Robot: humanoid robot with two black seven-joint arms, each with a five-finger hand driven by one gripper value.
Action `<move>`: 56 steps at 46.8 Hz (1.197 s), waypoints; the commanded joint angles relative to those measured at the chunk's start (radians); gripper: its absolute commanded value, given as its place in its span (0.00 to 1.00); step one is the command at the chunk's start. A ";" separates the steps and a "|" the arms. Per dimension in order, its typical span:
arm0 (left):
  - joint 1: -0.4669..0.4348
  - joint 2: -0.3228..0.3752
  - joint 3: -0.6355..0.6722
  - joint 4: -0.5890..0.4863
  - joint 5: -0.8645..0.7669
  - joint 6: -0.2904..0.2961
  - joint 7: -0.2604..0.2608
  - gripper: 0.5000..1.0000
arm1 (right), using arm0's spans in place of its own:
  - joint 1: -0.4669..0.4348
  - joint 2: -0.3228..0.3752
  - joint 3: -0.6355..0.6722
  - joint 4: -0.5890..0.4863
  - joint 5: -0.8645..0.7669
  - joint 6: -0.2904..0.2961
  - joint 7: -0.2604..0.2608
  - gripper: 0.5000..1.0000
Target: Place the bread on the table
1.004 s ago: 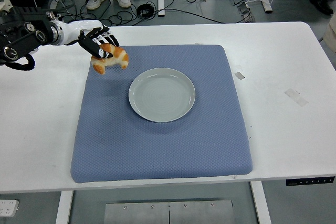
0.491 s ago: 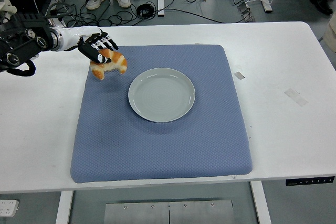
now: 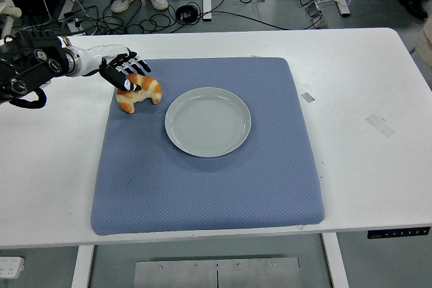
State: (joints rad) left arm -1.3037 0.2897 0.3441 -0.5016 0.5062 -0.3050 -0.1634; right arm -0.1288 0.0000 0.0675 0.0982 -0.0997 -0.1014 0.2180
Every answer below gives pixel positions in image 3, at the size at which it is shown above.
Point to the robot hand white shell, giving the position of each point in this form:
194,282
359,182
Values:
101,55

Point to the golden brown croissant bread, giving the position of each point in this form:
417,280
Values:
148,90

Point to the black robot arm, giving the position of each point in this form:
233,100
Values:
30,65

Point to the round grey plate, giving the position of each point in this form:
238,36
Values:
207,122

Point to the blue quilted mat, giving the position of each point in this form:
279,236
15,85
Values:
202,193

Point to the small grey tape piece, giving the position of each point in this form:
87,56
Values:
308,96

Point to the white table leg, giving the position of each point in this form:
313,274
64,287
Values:
82,267
335,264

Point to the white power strip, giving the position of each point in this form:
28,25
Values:
10,267

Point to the grey metal plate with screws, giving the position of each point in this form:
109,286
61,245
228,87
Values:
216,274

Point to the long grey tape piece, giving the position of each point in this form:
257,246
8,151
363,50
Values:
380,125

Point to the beige cloth object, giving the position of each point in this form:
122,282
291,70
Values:
426,48

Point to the black table control panel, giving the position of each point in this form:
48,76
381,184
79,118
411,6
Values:
398,233

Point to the white chair frame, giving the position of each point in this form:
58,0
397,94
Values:
8,9

